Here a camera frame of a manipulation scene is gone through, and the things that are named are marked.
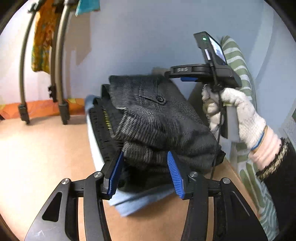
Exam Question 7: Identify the grey pants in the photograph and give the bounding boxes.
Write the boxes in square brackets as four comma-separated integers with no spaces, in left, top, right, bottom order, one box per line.
[101,75,225,192]

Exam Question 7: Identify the right forearm black sleeve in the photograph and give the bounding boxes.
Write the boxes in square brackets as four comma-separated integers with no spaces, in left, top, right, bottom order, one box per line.
[249,128,295,232]

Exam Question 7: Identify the right white gloved hand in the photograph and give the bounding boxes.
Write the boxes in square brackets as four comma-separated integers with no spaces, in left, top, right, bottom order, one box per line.
[202,85,266,150]

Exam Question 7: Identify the black phone on gripper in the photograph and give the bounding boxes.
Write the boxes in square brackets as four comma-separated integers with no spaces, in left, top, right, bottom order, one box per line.
[193,31,227,65]

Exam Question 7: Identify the light blue folded towel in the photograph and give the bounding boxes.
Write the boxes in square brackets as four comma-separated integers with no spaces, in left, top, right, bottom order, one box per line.
[84,94,175,217]

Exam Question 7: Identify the black and yellow folded garment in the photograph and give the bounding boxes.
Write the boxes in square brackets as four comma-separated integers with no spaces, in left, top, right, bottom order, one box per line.
[85,84,123,171]

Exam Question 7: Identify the green striped white pillow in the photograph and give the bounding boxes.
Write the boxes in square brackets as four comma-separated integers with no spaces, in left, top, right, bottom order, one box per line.
[219,35,296,241]

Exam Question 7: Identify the teal hanging cloth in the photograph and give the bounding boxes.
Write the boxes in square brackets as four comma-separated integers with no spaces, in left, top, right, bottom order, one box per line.
[75,0,100,16]

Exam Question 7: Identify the tall grey tripod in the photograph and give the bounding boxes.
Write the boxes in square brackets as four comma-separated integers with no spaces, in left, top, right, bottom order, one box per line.
[18,1,79,125]

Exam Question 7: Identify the orange patterned hanging cloth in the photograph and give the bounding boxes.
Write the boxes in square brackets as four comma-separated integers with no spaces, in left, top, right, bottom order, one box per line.
[31,0,57,74]

